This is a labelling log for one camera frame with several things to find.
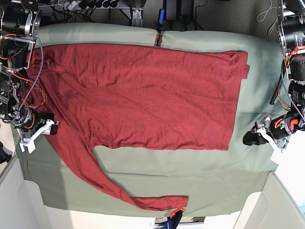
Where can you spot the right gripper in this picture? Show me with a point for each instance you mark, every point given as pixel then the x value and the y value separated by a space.
pixel 47 126

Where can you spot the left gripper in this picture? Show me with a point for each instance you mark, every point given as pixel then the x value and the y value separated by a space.
pixel 276 132

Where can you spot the red long-sleeve T-shirt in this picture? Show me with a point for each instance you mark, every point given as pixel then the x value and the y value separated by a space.
pixel 137 96

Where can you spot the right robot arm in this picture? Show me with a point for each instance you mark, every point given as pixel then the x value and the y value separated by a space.
pixel 21 96

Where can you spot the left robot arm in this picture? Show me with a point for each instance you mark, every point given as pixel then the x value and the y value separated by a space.
pixel 290 89

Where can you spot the orange black bottom clamp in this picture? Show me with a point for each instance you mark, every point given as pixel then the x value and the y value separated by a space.
pixel 174 219

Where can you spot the white power strip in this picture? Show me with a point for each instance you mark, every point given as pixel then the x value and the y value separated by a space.
pixel 74 5

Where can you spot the blue black top clamp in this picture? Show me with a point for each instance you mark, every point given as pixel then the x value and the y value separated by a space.
pixel 159 28

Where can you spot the black power bricks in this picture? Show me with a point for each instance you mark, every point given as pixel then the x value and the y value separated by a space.
pixel 176 8

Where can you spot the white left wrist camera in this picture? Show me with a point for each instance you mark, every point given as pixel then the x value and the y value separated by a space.
pixel 277 157

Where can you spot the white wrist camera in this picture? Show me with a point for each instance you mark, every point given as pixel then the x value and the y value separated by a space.
pixel 27 144
pixel 277 157

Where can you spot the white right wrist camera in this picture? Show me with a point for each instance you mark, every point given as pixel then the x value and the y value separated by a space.
pixel 27 144

